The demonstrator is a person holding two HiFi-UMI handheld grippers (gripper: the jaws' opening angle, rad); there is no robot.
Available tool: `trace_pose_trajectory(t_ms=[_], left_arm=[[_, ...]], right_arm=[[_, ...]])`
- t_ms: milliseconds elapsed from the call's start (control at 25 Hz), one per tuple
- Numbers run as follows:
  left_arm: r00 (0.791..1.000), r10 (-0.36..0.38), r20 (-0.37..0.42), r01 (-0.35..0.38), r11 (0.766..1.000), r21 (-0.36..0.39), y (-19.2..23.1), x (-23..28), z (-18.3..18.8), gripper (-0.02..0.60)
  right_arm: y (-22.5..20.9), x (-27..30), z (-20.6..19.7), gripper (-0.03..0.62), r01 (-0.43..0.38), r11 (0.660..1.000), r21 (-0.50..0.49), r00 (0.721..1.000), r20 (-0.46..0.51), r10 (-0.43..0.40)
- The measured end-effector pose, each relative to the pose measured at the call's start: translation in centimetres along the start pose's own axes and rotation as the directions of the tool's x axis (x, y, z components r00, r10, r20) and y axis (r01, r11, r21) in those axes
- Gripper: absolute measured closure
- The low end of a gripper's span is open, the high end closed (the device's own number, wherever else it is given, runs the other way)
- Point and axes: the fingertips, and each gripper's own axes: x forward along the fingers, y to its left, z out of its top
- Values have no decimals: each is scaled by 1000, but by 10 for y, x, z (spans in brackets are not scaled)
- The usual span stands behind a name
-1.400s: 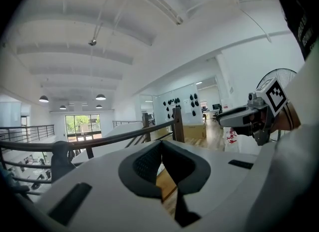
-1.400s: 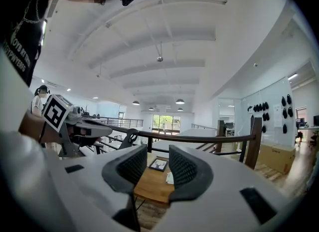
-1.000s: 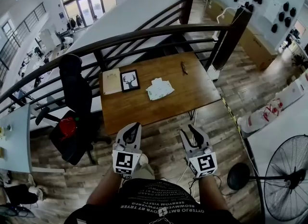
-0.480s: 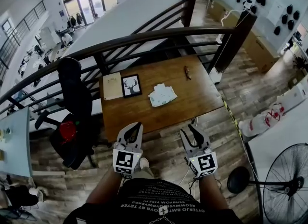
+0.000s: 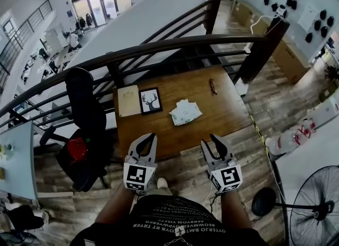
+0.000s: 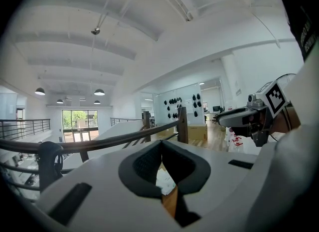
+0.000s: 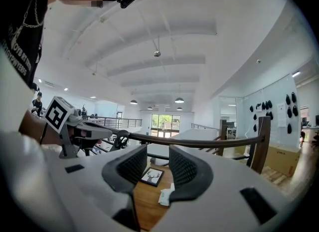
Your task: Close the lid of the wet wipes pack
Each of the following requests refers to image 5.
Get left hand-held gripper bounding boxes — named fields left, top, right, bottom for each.
left=123, top=133, right=158, bottom=195

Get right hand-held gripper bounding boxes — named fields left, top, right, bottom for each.
left=200, top=133, right=243, bottom=194

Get white wet wipe pack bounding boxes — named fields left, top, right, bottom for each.
left=168, top=99, right=203, bottom=126

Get person's right forearm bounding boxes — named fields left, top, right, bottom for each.
left=219, top=189, right=252, bottom=230

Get person's left forearm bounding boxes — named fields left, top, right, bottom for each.
left=95, top=185, right=136, bottom=224

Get person's beige shoe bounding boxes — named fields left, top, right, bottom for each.
left=156, top=177, right=169, bottom=190

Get yellow black hazard tape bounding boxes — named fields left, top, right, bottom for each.
left=248, top=114, right=268, bottom=158

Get black framed deer picture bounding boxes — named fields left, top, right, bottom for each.
left=138, top=87, right=163, bottom=115

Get beige notebook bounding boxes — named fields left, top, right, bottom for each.
left=117, top=85, right=142, bottom=118

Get red bag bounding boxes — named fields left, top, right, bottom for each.
left=67, top=138, right=88, bottom=168

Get wrapped plastic bottle pack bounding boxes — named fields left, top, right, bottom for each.
left=264, top=119, right=317, bottom=158

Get brown eyeglasses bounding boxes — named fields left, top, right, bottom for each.
left=208, top=78, right=218, bottom=95

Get black office chair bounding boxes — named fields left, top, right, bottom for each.
left=39, top=67, right=117, bottom=193

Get small white floor box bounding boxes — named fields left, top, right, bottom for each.
left=234, top=77, right=250, bottom=98

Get person's black printed shirt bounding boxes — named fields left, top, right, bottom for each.
left=70, top=194, right=270, bottom=246

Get white storage box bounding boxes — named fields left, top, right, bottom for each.
left=307, top=96, right=339, bottom=126

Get long cardboard box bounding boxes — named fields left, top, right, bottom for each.
left=231, top=0, right=311, bottom=85

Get pale blue desk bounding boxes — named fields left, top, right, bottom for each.
left=0, top=120, right=40, bottom=201

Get glass entrance doors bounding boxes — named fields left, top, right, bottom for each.
left=65, top=0, right=130, bottom=28

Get white gooseneck holder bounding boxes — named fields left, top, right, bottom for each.
left=250, top=4, right=288, bottom=35

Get black metal balcony railing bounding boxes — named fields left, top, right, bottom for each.
left=0, top=0, right=53, bottom=92

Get black pedestal fan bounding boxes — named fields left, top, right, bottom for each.
left=251, top=165, right=339, bottom=246

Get white wall poster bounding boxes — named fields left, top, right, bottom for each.
left=297, top=4, right=318, bottom=33

